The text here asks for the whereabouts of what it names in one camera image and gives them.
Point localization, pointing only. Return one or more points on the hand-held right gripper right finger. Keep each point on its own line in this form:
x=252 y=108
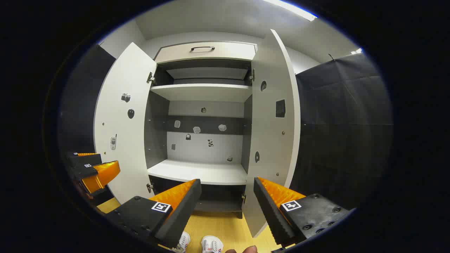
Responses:
x=270 y=214

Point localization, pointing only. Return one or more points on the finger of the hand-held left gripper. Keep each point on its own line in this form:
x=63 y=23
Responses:
x=86 y=159
x=102 y=175

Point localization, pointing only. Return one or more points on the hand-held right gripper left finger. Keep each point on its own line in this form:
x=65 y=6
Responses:
x=182 y=211

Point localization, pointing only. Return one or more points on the white canvas shoe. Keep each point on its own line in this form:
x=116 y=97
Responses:
x=211 y=244
x=184 y=240

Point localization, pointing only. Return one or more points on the white shoe cabinet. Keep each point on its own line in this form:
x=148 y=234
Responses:
x=197 y=172

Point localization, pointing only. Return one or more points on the white shoe cabinet door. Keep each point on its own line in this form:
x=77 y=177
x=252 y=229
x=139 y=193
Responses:
x=119 y=123
x=270 y=140

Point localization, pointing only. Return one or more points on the white cabinet drawer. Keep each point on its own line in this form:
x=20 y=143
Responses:
x=225 y=54

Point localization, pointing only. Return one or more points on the small ceiling light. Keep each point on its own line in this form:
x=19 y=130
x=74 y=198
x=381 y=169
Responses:
x=357 y=51

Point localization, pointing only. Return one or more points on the long ceiling light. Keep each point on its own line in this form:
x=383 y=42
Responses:
x=291 y=8

